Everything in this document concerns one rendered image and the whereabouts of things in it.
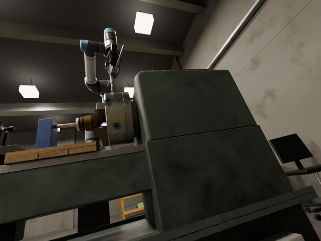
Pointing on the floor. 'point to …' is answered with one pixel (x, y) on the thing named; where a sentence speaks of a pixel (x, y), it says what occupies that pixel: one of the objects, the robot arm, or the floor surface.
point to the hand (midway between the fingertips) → (113, 77)
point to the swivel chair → (291, 151)
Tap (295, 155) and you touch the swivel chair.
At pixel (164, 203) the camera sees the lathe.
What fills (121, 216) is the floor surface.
